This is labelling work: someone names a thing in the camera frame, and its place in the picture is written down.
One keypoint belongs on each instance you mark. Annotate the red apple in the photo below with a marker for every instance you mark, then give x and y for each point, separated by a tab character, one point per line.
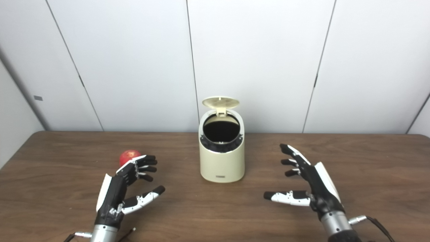
127	156

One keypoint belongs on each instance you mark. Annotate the cream-colored bin body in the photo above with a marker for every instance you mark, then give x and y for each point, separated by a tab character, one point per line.
221	164

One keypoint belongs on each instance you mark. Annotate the cream round bin lid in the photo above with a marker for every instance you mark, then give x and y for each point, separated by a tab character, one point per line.
220	102

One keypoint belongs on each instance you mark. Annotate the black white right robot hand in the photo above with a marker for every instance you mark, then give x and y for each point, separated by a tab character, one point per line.
322	191

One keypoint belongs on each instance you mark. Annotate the small gray wall label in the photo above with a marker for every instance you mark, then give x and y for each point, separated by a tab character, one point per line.
38	98

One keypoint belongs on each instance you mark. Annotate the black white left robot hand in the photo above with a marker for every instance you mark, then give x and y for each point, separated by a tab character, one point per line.
112	198

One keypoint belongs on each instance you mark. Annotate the black wall panel hinge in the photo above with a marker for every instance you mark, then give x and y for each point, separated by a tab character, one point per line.
81	81
315	81

